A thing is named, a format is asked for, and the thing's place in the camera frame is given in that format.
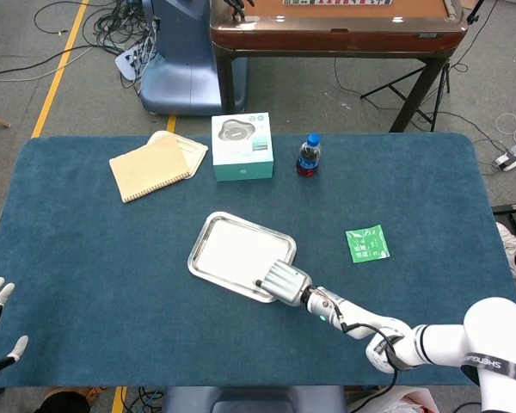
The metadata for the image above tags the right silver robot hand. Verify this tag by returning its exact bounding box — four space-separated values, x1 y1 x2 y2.
254 260 314 309

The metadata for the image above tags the face-up mahjong tile row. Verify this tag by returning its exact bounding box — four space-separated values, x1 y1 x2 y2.
282 0 392 7

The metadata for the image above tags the black tripod stand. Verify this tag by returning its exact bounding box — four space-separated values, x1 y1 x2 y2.
359 0 488 133

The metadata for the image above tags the black floor cable bundle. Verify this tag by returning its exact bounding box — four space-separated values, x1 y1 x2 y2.
0 0 156 91

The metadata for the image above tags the cola bottle blue cap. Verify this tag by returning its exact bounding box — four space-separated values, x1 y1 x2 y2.
295 133 323 179

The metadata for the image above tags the white floor cable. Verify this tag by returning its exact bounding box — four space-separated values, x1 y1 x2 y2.
494 111 516 144

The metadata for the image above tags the white plastic bag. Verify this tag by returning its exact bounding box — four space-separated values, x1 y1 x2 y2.
347 385 439 413

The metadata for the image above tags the silver metal tray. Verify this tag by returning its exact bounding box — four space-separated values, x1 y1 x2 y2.
186 211 298 304

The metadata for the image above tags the black background robot hand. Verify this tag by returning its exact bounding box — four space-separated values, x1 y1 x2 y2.
223 0 255 22

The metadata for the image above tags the white power strip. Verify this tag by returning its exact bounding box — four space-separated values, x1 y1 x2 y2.
493 141 516 172

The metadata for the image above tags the teal product box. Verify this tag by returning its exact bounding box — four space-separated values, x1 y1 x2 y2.
210 112 275 182

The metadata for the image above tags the tan spiral notebook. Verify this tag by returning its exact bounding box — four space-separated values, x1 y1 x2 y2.
108 139 191 204

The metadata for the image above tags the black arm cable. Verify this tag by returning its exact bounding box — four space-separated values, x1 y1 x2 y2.
337 307 401 412

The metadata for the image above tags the blue felt table cover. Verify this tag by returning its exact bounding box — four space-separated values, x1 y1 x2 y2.
0 132 516 388

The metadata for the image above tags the blue background robot body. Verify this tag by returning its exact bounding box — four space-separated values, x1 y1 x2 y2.
138 0 249 116

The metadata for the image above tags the grey-blue own robot base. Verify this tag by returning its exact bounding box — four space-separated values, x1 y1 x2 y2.
161 385 349 413

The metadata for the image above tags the brown mahjong table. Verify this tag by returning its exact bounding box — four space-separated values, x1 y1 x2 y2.
209 0 470 133

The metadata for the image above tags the white multi-socket strip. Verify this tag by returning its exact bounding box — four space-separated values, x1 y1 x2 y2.
114 45 156 81

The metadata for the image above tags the white shoe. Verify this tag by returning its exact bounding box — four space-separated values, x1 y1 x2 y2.
494 221 516 280

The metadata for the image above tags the green sachet packet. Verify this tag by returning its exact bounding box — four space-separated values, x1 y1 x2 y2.
345 224 391 264

